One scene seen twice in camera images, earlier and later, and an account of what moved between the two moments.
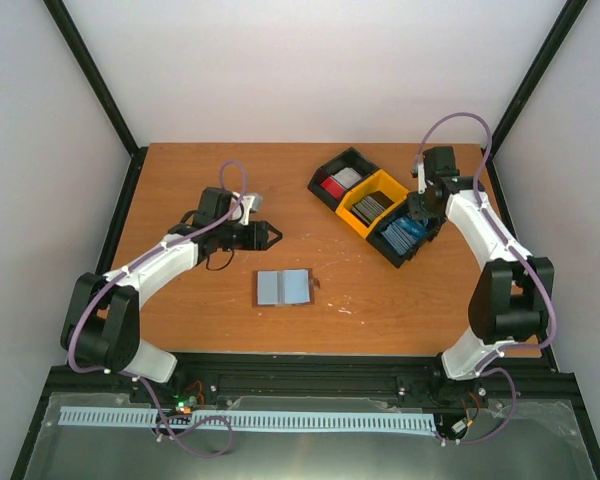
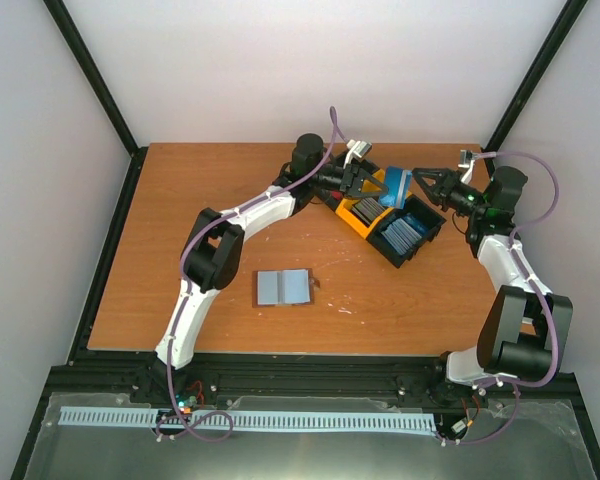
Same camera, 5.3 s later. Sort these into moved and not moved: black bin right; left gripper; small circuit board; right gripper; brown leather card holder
Moved: left gripper; right gripper
Not moved: small circuit board; brown leather card holder; black bin right
